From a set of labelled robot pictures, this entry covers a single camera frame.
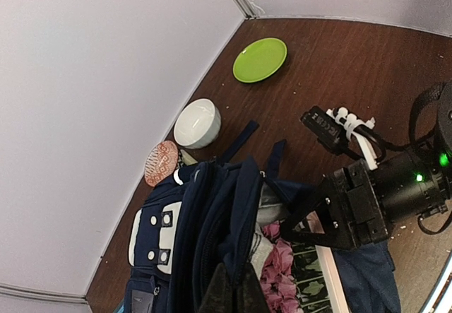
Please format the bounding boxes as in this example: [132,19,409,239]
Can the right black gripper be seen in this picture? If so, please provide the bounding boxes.
[280,82,451,249]

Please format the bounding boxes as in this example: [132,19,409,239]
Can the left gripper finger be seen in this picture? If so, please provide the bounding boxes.
[198,263,270,313]

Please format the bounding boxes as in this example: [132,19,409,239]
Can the white book pink flowers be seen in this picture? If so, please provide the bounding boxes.
[256,221,350,312]

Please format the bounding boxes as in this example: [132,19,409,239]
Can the navy blue student backpack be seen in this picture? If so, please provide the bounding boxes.
[122,121,401,312]

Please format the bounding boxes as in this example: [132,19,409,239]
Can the yellow highlighter marker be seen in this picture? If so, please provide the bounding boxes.
[178,149,198,167]

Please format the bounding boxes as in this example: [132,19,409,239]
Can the white ceramic bowl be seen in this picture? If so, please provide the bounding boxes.
[173,98,222,149]

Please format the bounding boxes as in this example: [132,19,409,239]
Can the red patterned small bowl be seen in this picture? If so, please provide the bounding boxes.
[144,141,179,187]

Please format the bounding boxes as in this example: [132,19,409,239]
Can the green plate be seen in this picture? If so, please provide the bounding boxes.
[232,37,287,83]

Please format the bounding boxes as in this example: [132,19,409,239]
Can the left aluminium frame post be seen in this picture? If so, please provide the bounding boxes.
[1,283,88,305]

